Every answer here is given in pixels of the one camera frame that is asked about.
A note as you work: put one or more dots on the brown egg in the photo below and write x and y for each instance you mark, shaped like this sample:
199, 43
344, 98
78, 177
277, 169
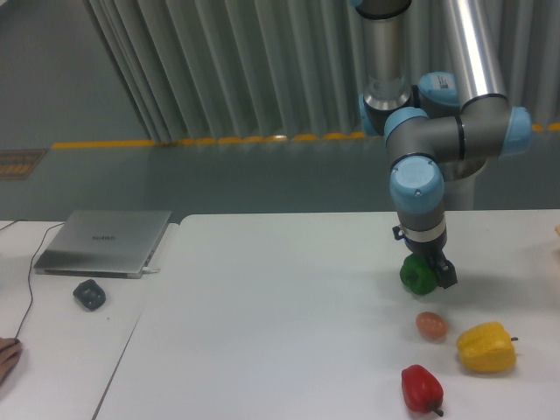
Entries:
431, 325

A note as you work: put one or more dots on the green bell pepper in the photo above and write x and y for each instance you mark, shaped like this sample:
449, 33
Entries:
417, 276

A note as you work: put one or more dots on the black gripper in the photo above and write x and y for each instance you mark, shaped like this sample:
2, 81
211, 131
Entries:
430, 245

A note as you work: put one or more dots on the yellow bell pepper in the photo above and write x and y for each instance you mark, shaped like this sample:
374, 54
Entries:
487, 349

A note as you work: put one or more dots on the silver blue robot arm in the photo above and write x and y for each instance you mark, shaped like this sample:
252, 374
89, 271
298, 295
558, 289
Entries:
445, 121

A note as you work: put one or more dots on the grey pleated curtain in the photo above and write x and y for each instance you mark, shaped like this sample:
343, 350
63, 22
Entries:
214, 69

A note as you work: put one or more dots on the small black device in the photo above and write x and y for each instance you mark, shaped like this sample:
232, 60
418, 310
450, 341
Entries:
90, 295

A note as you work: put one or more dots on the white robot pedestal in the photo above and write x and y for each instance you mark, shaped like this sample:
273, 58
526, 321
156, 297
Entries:
459, 183

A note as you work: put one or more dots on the person's hand on mouse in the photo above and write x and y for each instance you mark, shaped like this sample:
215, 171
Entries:
10, 354

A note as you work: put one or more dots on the silver closed laptop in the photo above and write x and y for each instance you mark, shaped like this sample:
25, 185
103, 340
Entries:
103, 243

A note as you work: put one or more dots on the red bell pepper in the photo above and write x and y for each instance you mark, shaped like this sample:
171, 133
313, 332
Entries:
421, 390

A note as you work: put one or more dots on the white usb plug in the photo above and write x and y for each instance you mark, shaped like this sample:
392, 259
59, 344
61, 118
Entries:
150, 270

